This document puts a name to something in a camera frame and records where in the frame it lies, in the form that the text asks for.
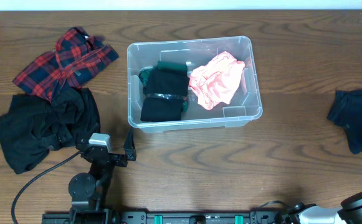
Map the black banded garment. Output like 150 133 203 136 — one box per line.
140 66 189 122

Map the dark green garment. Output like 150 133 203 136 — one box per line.
138 61 189 112

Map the pink garment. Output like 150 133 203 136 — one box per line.
189 51 245 110

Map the navy blue garment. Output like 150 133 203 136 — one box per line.
327 89 362 154

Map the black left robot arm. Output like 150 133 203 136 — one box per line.
68 129 136 223

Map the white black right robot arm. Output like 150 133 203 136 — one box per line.
275 192 362 224

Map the clear plastic storage container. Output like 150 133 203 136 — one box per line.
127 36 263 133

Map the black crumpled garment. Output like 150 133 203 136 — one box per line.
0 88 100 174

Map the red plaid flannel shirt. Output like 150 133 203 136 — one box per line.
13 27 119 101

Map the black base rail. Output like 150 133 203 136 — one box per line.
41 211 293 224

